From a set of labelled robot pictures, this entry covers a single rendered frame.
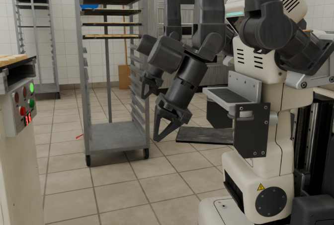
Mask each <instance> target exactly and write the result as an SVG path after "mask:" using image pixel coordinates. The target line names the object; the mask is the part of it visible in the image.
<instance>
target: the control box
mask: <svg viewBox="0 0 334 225"><path fill-rule="evenodd" d="M31 83H32V84H33V92H31V89H30V85H31ZM24 88H26V91H27V95H26V97H24V94H23V89H24ZM8 91H9V92H8V93H6V94H0V103H1V110H2V117H3V124H4V132H5V137H16V136H17V135H18V134H19V133H20V132H21V131H22V130H23V129H24V127H26V126H27V124H26V116H27V121H28V123H30V121H29V119H31V120H32V119H33V118H34V117H35V116H36V115H37V109H36V100H35V91H34V82H33V79H32V78H24V79H22V80H21V81H19V82H17V83H15V84H13V85H11V86H9V87H8ZM16 93H18V95H19V101H18V103H16V101H15V94H16ZM31 99H33V100H34V107H33V108H30V100H31ZM21 107H25V109H26V114H25V116H21V113H20V109H21ZM29 113H30V118H29Z"/></svg>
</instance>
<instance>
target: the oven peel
mask: <svg viewBox="0 0 334 225"><path fill-rule="evenodd" d="M123 22H125V16H123ZM124 34H126V31H125V26H124ZM124 42H125V59H126V65H118V74H119V89H120V90H121V89H130V87H129V85H131V79H130V78H129V77H128V76H131V69H130V68H129V67H128V66H130V65H128V64H127V48H126V39H124Z"/></svg>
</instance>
